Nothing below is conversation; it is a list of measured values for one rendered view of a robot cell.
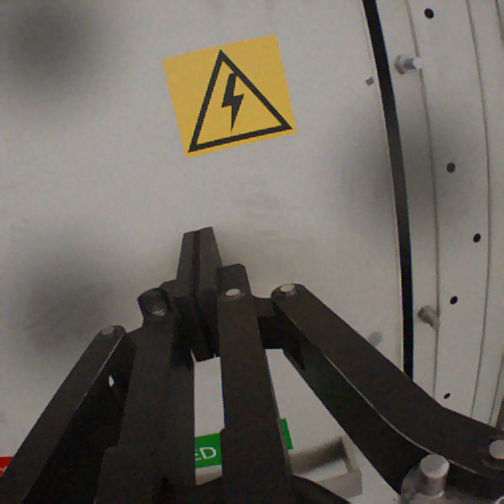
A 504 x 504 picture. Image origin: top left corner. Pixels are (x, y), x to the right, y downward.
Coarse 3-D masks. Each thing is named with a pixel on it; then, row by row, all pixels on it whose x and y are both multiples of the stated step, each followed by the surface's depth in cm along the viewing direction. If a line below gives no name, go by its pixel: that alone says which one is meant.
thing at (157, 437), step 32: (160, 288) 14; (160, 320) 14; (160, 352) 12; (160, 384) 10; (192, 384) 13; (128, 416) 9; (160, 416) 9; (192, 416) 12; (128, 448) 8; (160, 448) 8; (192, 448) 11; (128, 480) 7; (160, 480) 7; (192, 480) 10
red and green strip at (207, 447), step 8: (288, 432) 27; (200, 440) 26; (208, 440) 26; (216, 440) 26; (288, 440) 27; (200, 448) 26; (208, 448) 27; (216, 448) 27; (288, 448) 27; (200, 456) 27; (208, 456) 27; (216, 456) 27; (0, 464) 26; (200, 464) 27; (208, 464) 27; (216, 464) 27; (0, 472) 26
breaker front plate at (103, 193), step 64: (64, 0) 16; (128, 0) 16; (192, 0) 17; (256, 0) 17; (320, 0) 17; (0, 64) 16; (64, 64) 17; (128, 64) 17; (320, 64) 18; (0, 128) 18; (64, 128) 18; (128, 128) 19; (320, 128) 20; (0, 192) 19; (64, 192) 19; (128, 192) 20; (192, 192) 20; (256, 192) 20; (320, 192) 21; (384, 192) 21; (0, 256) 20; (64, 256) 21; (128, 256) 21; (256, 256) 22; (320, 256) 22; (384, 256) 23; (0, 320) 21; (64, 320) 22; (128, 320) 22; (384, 320) 24; (0, 384) 23; (0, 448) 25; (320, 448) 28
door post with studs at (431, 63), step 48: (384, 0) 22; (432, 0) 22; (432, 48) 23; (432, 96) 25; (432, 144) 26; (480, 144) 26; (432, 192) 28; (480, 192) 28; (432, 240) 29; (480, 240) 29; (432, 288) 31; (480, 288) 31; (432, 336) 32; (480, 336) 33; (432, 384) 35
